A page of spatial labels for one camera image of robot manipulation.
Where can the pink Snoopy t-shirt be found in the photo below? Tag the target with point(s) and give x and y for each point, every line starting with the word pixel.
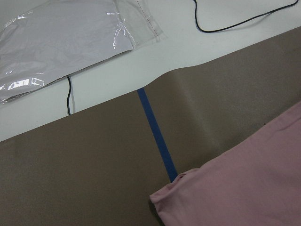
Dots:
pixel 256 183

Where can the clear plastic bag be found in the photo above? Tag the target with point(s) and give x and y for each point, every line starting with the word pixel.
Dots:
pixel 62 37

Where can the brown paper table mat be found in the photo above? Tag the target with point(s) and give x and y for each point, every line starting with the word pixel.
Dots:
pixel 100 166

